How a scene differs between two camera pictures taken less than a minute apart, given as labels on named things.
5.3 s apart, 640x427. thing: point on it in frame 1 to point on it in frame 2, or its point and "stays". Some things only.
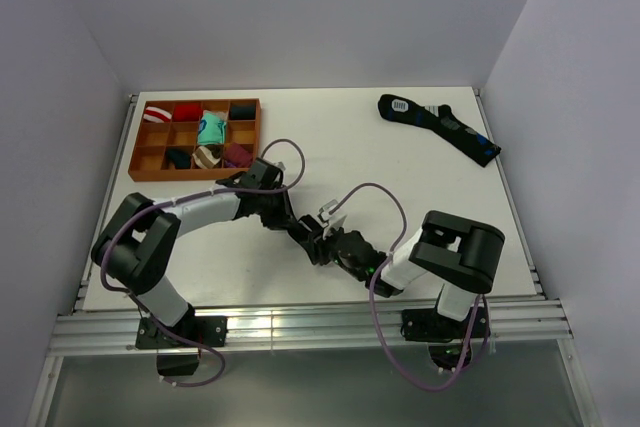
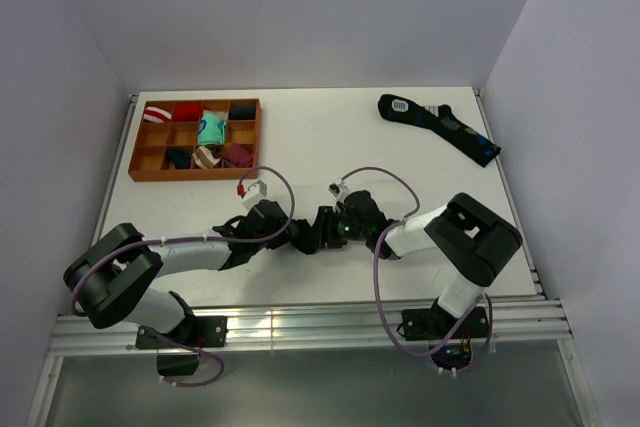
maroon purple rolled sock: (237, 156) stays
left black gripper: (285, 217) to (278, 240)
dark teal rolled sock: (179, 156) stays
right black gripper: (330, 236) to (328, 219)
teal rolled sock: (212, 128) stays
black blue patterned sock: (480, 150) stays
